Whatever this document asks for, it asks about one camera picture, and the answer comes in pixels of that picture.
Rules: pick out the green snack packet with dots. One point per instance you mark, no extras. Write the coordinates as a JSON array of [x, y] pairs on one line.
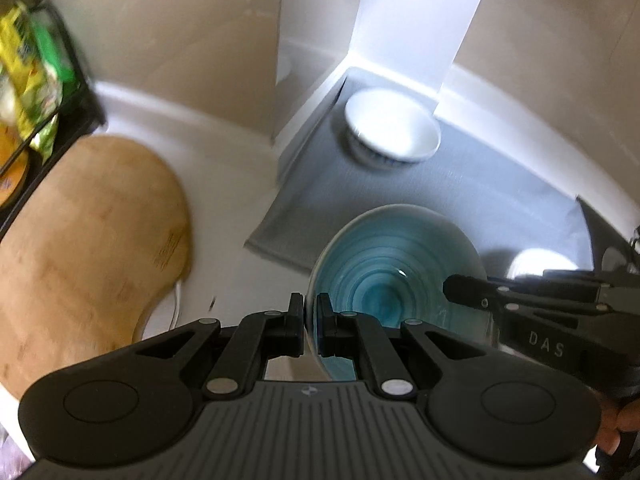
[[57, 60]]

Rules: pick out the wooden cutting board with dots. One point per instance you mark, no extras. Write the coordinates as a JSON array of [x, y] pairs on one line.
[[90, 240]]

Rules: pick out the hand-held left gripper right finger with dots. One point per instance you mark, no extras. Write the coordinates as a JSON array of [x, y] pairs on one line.
[[326, 322]]

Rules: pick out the person's right hand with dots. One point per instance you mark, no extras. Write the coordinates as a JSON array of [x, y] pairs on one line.
[[617, 425]]

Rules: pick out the cooking oil bottle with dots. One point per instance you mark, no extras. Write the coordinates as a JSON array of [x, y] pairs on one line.
[[12, 170]]

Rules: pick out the white bowl with blue pattern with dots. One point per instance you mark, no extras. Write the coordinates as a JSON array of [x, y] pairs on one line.
[[395, 122]]

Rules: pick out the yellow snack packet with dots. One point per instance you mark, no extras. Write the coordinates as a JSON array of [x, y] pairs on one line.
[[22, 70]]

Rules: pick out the grey mat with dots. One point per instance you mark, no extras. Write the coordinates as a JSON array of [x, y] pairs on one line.
[[450, 195]]

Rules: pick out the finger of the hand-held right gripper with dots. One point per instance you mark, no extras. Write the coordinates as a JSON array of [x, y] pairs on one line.
[[550, 306], [465, 287]]

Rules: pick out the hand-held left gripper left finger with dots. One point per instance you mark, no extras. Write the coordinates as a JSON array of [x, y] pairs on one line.
[[297, 322]]

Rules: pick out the teal glazed bowl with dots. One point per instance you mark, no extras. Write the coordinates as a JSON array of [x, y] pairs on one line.
[[385, 270]]

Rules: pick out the black glass gas stove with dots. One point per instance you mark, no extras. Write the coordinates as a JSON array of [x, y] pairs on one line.
[[605, 230]]

